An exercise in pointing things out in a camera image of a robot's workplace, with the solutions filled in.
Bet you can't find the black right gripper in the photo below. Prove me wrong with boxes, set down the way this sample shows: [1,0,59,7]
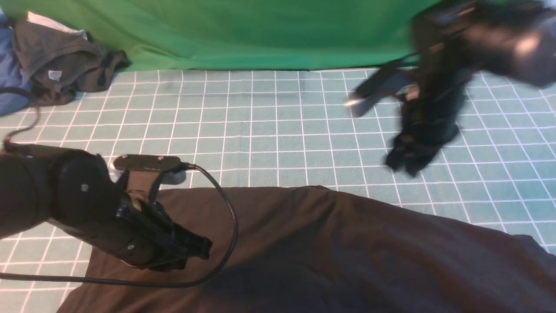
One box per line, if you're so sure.
[385,83,466,177]

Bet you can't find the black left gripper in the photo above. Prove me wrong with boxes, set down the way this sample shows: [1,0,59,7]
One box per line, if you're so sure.
[48,192,212,271]

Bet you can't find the dark gray long-sleeved shirt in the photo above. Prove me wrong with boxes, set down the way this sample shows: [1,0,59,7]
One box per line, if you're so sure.
[58,186,556,313]

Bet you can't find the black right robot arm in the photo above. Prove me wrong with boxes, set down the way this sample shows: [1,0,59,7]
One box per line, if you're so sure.
[385,0,556,176]

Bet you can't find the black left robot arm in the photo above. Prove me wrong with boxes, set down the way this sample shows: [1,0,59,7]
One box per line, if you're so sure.
[1,144,212,271]

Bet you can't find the crumpled dark gray shirt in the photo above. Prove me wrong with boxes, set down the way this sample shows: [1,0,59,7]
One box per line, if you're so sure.
[12,20,131,107]

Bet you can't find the green grid cutting mat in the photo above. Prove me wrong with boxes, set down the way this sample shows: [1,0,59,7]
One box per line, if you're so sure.
[0,64,556,313]

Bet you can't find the green backdrop cloth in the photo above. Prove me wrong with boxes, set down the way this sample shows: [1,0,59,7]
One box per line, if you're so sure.
[1,0,434,71]

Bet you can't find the blue garment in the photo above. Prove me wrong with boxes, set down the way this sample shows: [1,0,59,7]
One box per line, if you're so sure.
[0,12,31,116]

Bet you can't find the white folded cloth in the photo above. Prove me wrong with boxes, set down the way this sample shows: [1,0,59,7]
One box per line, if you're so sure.
[26,11,89,40]

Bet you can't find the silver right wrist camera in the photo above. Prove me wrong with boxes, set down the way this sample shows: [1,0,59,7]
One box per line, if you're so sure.
[344,55,414,118]

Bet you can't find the black left camera cable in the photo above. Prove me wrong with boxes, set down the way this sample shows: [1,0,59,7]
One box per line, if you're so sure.
[0,87,239,289]

